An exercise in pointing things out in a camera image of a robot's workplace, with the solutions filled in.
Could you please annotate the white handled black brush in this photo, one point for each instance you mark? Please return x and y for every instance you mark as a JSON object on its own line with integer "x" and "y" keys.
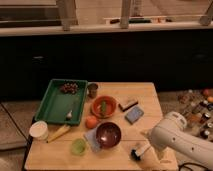
{"x": 138, "y": 152}

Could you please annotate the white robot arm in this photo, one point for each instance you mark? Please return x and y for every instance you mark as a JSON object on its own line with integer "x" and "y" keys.
{"x": 168, "y": 132}

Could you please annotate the small metal cup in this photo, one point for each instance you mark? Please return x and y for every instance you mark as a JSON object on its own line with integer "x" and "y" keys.
{"x": 92, "y": 90}

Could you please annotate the green plastic cup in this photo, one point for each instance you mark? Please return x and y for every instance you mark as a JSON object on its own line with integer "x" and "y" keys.
{"x": 78, "y": 146}

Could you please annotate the white cup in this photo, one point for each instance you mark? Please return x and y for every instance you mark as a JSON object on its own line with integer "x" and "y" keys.
{"x": 39, "y": 130}

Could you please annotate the green vegetable in bowl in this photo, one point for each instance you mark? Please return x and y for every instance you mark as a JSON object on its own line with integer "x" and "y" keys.
{"x": 103, "y": 108}

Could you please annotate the orange bowl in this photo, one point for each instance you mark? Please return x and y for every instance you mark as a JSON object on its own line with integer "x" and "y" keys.
{"x": 111, "y": 106}

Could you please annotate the wooden block eraser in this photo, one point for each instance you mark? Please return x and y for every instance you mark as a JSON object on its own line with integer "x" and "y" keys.
{"x": 127, "y": 104}

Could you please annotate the bunch of red grapes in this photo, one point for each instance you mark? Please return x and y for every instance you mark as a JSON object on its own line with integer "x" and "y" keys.
{"x": 69, "y": 88}

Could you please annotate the blue sponge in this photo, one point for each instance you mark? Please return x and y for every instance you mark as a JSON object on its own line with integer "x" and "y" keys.
{"x": 134, "y": 114}

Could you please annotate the orange fruit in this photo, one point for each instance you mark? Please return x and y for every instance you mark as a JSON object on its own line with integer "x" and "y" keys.
{"x": 91, "y": 122}

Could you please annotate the garlic bulb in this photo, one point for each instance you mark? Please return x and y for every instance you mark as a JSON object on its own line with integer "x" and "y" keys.
{"x": 69, "y": 115}

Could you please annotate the dark red bowl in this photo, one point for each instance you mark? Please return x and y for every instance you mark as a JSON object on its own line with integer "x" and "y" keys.
{"x": 108, "y": 135}

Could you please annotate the blue cloth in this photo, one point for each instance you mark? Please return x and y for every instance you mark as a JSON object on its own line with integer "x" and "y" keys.
{"x": 90, "y": 136}

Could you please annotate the green plastic tray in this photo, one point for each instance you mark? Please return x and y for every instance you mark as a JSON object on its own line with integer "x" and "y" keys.
{"x": 55, "y": 105}

